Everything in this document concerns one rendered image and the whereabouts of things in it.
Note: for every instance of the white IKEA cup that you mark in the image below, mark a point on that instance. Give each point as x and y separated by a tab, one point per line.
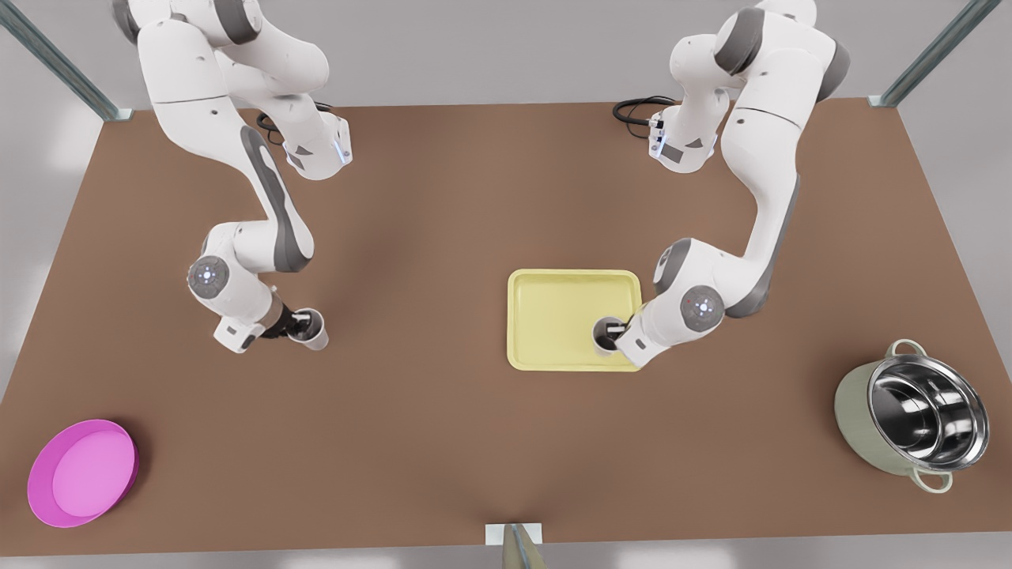
313	336
602	344

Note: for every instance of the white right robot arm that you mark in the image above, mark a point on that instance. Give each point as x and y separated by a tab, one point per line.
190	95

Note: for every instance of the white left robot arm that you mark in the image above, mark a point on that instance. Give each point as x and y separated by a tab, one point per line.
771	118

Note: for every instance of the yellow rectangular tray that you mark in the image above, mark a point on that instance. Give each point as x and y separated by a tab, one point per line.
553	324

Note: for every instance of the pink round bowl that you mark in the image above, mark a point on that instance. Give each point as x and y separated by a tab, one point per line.
79	474

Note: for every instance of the green steel cooking pot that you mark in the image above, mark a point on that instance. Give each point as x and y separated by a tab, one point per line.
862	427

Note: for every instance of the silver frame post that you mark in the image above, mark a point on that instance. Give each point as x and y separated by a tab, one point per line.
933	55
518	545
55	59

